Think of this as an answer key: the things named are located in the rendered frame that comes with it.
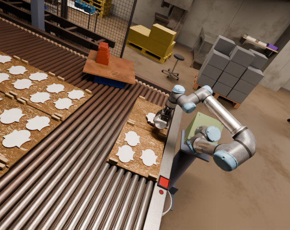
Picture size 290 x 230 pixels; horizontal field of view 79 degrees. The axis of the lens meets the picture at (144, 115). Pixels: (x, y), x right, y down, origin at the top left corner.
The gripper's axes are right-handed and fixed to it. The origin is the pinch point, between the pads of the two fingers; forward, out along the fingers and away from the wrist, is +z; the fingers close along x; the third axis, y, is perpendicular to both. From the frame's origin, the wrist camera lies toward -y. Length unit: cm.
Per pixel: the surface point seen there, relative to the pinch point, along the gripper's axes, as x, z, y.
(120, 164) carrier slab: -17.2, 10.7, 40.3
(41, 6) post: -168, -10, -103
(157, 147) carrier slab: 4.7, 11.7, 14.3
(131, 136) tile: -16.8, 10.9, 14.0
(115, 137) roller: -27.8, 13.1, 18.8
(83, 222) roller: -24, 11, 77
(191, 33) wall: 65, 73, -701
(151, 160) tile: 1.8, 10.3, 29.1
